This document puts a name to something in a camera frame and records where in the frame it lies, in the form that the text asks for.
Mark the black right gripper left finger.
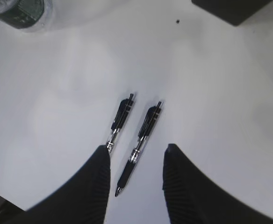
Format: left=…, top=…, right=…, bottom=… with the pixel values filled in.
left=9, top=145, right=111, bottom=224

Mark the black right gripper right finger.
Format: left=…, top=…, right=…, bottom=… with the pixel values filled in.
left=163, top=144, right=273, bottom=224

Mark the black gel pen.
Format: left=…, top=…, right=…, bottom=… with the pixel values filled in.
left=115, top=101, right=163, bottom=197
left=106, top=93, right=134, bottom=154

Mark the clear water bottle green label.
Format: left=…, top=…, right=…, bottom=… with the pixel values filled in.
left=0, top=0, right=53, bottom=32

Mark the black square pen holder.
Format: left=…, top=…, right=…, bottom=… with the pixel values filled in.
left=192, top=0, right=272, bottom=26

